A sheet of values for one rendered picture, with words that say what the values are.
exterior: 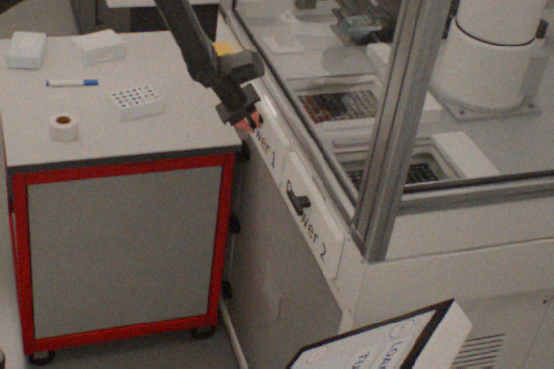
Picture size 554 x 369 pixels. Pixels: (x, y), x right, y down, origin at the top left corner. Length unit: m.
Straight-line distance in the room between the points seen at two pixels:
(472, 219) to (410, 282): 0.17
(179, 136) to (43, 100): 0.38
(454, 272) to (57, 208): 1.00
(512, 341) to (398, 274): 0.44
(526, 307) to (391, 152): 0.62
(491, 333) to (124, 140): 0.97
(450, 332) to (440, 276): 0.55
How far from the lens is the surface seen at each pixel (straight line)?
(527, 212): 1.71
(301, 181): 1.80
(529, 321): 1.98
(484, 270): 1.76
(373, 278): 1.63
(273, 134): 1.93
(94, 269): 2.34
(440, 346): 1.15
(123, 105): 2.21
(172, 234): 2.31
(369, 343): 1.23
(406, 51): 1.37
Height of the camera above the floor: 1.99
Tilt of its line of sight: 33 degrees down
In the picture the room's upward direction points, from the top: 6 degrees clockwise
